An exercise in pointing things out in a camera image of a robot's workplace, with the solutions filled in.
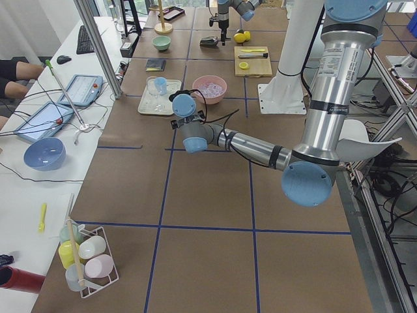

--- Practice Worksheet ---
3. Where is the metal ice scoop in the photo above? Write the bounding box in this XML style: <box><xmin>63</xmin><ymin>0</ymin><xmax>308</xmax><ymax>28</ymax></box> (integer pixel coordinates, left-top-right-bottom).
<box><xmin>199</xmin><ymin>37</ymin><xmax>219</xmax><ymax>48</ymax></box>

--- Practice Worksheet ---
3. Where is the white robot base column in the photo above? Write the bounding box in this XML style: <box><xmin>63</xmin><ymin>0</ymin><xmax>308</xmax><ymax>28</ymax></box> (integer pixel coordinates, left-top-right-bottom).
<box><xmin>258</xmin><ymin>0</ymin><xmax>324</xmax><ymax>115</ymax></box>

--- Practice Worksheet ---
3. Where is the clear ice cubes pile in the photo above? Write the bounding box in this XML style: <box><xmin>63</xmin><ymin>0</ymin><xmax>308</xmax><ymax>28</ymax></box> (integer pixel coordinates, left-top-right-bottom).
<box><xmin>197</xmin><ymin>82</ymin><xmax>224</xmax><ymax>98</ymax></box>

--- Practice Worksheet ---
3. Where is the light blue cup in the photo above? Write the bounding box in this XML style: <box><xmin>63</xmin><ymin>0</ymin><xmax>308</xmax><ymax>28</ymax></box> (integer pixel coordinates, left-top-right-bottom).
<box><xmin>154</xmin><ymin>77</ymin><xmax>167</xmax><ymax>95</ymax></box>

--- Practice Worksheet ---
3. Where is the white cup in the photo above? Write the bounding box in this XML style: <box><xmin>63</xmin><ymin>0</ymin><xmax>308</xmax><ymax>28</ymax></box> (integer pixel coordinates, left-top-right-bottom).
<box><xmin>78</xmin><ymin>235</ymin><xmax>106</xmax><ymax>260</ymax></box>

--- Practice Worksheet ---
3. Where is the green cup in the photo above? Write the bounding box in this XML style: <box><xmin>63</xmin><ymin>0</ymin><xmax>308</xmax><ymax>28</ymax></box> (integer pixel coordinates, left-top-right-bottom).
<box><xmin>59</xmin><ymin>223</ymin><xmax>84</xmax><ymax>245</ymax></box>

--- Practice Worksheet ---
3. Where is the pink cup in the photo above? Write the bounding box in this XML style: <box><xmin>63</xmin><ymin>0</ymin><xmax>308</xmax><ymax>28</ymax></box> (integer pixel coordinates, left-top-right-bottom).
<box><xmin>85</xmin><ymin>254</ymin><xmax>114</xmax><ymax>278</ymax></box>

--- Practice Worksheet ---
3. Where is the yellow cup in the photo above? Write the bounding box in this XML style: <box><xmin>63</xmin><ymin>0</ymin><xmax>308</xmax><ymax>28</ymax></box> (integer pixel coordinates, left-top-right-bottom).
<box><xmin>58</xmin><ymin>240</ymin><xmax>75</xmax><ymax>269</ymax></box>

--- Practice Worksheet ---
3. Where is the grey blue cup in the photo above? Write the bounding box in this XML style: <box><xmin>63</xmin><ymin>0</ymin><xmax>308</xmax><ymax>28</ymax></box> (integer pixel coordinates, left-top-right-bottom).
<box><xmin>65</xmin><ymin>263</ymin><xmax>86</xmax><ymax>291</ymax></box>

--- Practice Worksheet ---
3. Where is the yellow lemon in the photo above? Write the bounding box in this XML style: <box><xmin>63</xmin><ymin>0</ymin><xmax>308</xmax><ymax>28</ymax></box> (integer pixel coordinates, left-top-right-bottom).
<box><xmin>244</xmin><ymin>31</ymin><xmax>251</xmax><ymax>42</ymax></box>
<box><xmin>233</xmin><ymin>33</ymin><xmax>247</xmax><ymax>44</ymax></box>

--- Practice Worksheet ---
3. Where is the pink bowl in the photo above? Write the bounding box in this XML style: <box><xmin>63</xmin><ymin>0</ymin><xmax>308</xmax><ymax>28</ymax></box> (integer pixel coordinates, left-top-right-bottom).
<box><xmin>192</xmin><ymin>75</ymin><xmax>227</xmax><ymax>105</ymax></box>

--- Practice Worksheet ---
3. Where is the yellow plastic knife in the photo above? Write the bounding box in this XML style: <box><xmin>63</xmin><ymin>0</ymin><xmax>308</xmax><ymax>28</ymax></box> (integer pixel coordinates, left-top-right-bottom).
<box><xmin>240</xmin><ymin>49</ymin><xmax>266</xmax><ymax>53</ymax></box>

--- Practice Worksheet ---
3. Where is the clear wine glass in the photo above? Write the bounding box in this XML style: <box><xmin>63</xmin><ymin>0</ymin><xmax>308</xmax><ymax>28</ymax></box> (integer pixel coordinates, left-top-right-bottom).
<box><xmin>147</xmin><ymin>77</ymin><xmax>163</xmax><ymax>112</ymax></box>

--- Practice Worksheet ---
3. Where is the wooden cutting board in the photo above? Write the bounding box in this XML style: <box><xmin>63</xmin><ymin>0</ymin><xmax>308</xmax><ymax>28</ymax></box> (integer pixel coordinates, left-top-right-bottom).
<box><xmin>234</xmin><ymin>46</ymin><xmax>272</xmax><ymax>77</ymax></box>

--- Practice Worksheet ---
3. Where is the white serving tray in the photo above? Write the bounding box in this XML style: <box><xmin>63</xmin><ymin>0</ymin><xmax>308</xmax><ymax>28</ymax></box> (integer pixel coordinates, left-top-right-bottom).
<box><xmin>137</xmin><ymin>76</ymin><xmax>182</xmax><ymax>115</ymax></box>

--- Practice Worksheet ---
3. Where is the wooden mug tree stand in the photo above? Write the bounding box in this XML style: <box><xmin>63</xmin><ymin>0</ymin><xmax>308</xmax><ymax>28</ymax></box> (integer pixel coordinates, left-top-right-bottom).
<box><xmin>149</xmin><ymin>0</ymin><xmax>173</xmax><ymax>35</ymax></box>

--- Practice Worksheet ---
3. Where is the green ceramic bowl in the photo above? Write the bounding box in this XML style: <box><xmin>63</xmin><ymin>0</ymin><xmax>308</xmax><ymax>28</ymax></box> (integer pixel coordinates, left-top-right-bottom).
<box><xmin>152</xmin><ymin>35</ymin><xmax>171</xmax><ymax>52</ymax></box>

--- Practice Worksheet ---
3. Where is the dark grey cloth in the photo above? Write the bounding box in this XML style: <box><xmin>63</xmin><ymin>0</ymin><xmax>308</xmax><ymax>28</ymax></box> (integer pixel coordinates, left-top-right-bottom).
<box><xmin>145</xmin><ymin>59</ymin><xmax>166</xmax><ymax>72</ymax></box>

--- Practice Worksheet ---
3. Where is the small black box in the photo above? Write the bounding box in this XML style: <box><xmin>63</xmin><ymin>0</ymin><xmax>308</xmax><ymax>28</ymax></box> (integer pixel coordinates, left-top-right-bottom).
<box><xmin>120</xmin><ymin>33</ymin><xmax>139</xmax><ymax>58</ymax></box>

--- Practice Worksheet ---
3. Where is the silver rod green tip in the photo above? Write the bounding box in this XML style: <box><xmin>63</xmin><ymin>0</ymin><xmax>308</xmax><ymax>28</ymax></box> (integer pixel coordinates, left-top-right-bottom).
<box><xmin>45</xmin><ymin>59</ymin><xmax>91</xmax><ymax>132</ymax></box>

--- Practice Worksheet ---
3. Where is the far teach pendant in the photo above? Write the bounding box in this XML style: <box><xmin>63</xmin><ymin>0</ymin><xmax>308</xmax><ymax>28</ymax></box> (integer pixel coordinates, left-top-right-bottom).
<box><xmin>66</xmin><ymin>74</ymin><xmax>104</xmax><ymax>107</ymax></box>

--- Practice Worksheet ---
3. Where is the teach pendant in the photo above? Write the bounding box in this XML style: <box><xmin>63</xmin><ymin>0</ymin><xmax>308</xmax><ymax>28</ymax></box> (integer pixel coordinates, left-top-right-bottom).
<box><xmin>66</xmin><ymin>74</ymin><xmax>104</xmax><ymax>107</ymax></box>
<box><xmin>14</xmin><ymin>102</ymin><xmax>74</xmax><ymax>143</ymax></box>

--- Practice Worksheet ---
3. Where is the black keyboard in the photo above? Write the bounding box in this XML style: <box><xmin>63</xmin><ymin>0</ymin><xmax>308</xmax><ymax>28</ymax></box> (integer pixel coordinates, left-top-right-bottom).
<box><xmin>76</xmin><ymin>25</ymin><xmax>94</xmax><ymax>55</ymax></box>

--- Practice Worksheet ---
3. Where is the near teach pendant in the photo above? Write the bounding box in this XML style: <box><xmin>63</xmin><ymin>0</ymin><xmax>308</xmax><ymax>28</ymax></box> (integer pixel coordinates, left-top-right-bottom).
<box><xmin>14</xmin><ymin>102</ymin><xmax>74</xmax><ymax>143</ymax></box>

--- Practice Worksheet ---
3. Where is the black computer mouse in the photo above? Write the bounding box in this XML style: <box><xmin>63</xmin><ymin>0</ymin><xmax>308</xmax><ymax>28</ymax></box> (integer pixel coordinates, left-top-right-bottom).
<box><xmin>57</xmin><ymin>55</ymin><xmax>72</xmax><ymax>65</ymax></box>

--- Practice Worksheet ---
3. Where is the white plastic chair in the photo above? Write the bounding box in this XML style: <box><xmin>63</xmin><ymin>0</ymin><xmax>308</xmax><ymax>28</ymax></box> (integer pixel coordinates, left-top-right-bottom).
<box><xmin>336</xmin><ymin>119</ymin><xmax>402</xmax><ymax>162</ymax></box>

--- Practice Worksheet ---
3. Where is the blue bowl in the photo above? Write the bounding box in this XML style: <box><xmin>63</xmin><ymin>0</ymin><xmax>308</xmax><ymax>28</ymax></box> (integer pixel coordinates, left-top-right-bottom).
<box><xmin>23</xmin><ymin>137</ymin><xmax>66</xmax><ymax>171</ymax></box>

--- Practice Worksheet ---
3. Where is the yellow plastic spoon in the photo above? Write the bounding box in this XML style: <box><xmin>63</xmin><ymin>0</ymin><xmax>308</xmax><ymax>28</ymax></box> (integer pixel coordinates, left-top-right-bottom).
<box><xmin>38</xmin><ymin>203</ymin><xmax>48</xmax><ymax>233</ymax></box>

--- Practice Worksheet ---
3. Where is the person at desk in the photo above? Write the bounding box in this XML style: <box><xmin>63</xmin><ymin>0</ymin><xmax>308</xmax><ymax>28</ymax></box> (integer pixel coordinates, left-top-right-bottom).
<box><xmin>0</xmin><ymin>59</ymin><xmax>45</xmax><ymax>130</ymax></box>

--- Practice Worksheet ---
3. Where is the red cylinder can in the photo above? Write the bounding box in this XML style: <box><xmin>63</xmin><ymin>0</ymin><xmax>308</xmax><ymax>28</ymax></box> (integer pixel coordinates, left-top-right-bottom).
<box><xmin>1</xmin><ymin>266</ymin><xmax>45</xmax><ymax>294</ymax></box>

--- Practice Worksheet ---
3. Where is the metal handled tool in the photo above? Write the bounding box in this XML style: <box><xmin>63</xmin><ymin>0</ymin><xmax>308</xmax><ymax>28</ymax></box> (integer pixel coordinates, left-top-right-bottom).
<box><xmin>237</xmin><ymin>53</ymin><xmax>268</xmax><ymax>59</ymax></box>

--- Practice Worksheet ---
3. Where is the aluminium frame post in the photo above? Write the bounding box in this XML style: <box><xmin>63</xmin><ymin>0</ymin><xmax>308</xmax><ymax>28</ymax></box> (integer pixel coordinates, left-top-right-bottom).
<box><xmin>74</xmin><ymin>0</ymin><xmax>122</xmax><ymax>99</ymax></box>

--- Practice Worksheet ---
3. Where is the white wire cup rack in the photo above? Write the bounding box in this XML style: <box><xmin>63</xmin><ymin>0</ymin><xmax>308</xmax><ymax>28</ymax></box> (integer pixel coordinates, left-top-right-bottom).
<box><xmin>65</xmin><ymin>218</ymin><xmax>119</xmax><ymax>299</ymax></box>

